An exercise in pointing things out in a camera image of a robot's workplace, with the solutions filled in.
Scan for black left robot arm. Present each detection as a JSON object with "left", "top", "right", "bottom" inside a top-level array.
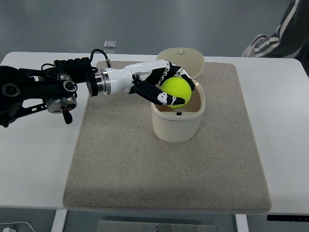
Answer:
[{"left": 0, "top": 49, "right": 111, "bottom": 128}]

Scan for white device with cable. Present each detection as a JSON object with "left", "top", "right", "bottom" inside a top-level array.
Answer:
[{"left": 0, "top": 221, "right": 35, "bottom": 232}]

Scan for beige bin with lid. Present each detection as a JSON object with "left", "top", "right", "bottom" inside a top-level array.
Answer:
[{"left": 151, "top": 48, "right": 206, "bottom": 142}]

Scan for white left table leg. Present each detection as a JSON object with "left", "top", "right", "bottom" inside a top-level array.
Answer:
[{"left": 51, "top": 210, "right": 68, "bottom": 232}]

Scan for black table control panel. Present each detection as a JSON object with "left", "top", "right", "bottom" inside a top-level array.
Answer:
[{"left": 267, "top": 215, "right": 309, "bottom": 222}]

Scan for white right table leg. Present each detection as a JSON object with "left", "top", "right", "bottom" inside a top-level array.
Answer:
[{"left": 235, "top": 214, "right": 249, "bottom": 232}]

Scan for white table leg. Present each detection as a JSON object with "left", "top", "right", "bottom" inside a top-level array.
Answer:
[
  {"left": 51, "top": 210, "right": 68, "bottom": 232},
  {"left": 235, "top": 214, "right": 249, "bottom": 232}
]

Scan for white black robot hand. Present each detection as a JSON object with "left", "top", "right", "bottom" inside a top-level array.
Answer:
[{"left": 100, "top": 59, "right": 195, "bottom": 106}]

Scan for person in striped trousers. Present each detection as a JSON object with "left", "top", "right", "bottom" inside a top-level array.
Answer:
[{"left": 241, "top": 0, "right": 309, "bottom": 73}]

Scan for beige felt mat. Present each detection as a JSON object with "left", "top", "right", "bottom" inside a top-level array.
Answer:
[{"left": 63, "top": 63, "right": 271, "bottom": 214}]

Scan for lower silver floor plate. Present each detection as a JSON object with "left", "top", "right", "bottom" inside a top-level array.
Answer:
[{"left": 104, "top": 49, "right": 116, "bottom": 54}]

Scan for upper silver floor plate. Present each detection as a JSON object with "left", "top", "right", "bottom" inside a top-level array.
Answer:
[{"left": 104, "top": 40, "right": 117, "bottom": 48}]

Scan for grey metal base plate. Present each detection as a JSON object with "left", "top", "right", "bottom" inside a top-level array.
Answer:
[{"left": 96, "top": 220, "right": 218, "bottom": 232}]

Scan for silver floor plate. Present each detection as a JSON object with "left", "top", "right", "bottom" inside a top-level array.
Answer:
[
  {"left": 104, "top": 49, "right": 116, "bottom": 54},
  {"left": 104, "top": 40, "right": 117, "bottom": 48}
]

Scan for yellow tennis ball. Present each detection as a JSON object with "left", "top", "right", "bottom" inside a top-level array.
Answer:
[{"left": 161, "top": 77, "right": 192, "bottom": 108}]

